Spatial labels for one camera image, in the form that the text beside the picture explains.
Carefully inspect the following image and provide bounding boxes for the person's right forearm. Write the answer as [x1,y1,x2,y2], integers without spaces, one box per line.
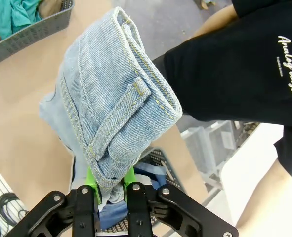
[192,4,238,38]

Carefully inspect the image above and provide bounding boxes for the light blue denim shorts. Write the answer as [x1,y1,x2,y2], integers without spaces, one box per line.
[39,6,183,203]

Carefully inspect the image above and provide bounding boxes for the person in black t-shirt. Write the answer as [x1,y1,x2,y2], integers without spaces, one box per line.
[152,0,292,176]

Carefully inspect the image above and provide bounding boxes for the black coiled cables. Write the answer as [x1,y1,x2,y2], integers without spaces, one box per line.
[0,192,29,237]

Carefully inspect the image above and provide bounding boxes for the white table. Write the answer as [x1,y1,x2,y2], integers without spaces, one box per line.
[205,122,292,237]

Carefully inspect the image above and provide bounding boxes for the person's left forearm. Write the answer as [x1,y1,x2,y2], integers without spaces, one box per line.
[237,158,292,237]

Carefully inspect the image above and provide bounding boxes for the green top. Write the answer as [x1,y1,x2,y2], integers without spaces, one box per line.
[0,0,42,40]

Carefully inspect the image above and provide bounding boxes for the grey plastic basket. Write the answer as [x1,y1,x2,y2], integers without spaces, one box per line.
[0,0,75,65]
[71,147,189,234]

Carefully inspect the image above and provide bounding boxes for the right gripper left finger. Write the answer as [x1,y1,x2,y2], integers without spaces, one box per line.
[16,166,102,237]

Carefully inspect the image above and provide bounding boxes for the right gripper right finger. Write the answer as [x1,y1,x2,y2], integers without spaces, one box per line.
[122,167,238,237]

